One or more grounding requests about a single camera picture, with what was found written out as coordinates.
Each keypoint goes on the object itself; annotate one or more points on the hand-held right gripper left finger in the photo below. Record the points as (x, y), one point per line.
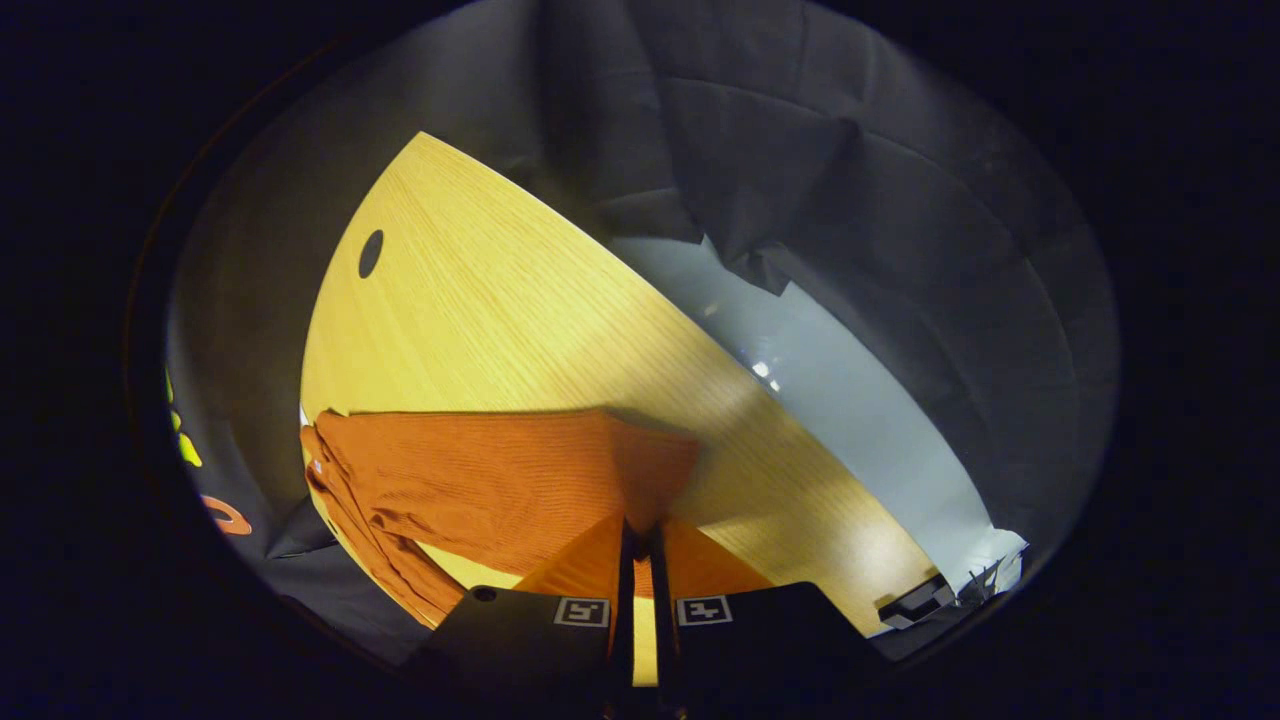
(623, 640)

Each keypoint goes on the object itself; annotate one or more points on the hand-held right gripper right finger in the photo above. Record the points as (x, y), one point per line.
(666, 640)

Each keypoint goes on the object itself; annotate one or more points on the black angular object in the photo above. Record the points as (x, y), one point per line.
(915, 600)

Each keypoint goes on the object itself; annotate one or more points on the white crumpled sheet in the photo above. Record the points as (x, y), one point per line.
(990, 565)

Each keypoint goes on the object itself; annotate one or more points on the black backdrop cloth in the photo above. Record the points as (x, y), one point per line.
(800, 150)

